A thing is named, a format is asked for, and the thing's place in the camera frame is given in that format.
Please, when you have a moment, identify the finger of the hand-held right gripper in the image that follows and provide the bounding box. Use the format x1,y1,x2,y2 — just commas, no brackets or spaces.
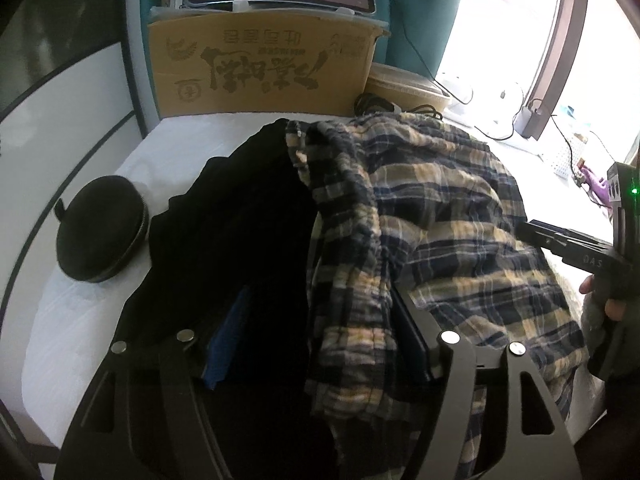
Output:
516,219,616,266

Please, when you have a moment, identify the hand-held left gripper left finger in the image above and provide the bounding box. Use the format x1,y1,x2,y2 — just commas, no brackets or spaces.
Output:
52,285,253,480

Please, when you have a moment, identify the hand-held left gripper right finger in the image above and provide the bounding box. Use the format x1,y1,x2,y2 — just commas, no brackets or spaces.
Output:
390,282,576,480

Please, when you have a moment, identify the plaid flannel shirt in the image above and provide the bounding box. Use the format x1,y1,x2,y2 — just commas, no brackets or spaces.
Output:
285,112,588,480

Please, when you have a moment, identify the black garment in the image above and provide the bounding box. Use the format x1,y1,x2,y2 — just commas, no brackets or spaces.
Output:
120,119,346,480

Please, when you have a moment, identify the person's right hand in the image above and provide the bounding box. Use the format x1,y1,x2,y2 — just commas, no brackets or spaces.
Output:
579,276,626,322

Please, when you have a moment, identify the purple cloth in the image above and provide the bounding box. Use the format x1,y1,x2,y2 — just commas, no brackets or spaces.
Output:
580,167,621,206

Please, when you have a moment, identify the white perforated basket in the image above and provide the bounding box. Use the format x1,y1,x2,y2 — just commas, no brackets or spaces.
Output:
552,132,591,181

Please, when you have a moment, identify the black charger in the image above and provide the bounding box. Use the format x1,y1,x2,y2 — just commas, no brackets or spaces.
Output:
520,100,545,140

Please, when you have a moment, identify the black round zip case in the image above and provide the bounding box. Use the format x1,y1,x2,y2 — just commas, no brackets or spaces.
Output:
54,176,150,283

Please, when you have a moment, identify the printed cardboard box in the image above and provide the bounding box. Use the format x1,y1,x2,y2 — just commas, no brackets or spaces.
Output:
146,10,391,120

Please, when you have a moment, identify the black charging cable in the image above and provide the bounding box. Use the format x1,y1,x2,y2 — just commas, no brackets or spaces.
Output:
549,114,617,211
470,85,527,142

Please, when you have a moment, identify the window with dark frame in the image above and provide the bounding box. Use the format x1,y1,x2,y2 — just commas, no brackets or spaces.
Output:
435,0,640,171

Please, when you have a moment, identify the bundle of black cables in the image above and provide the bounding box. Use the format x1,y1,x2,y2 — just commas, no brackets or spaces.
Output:
354,92,443,121

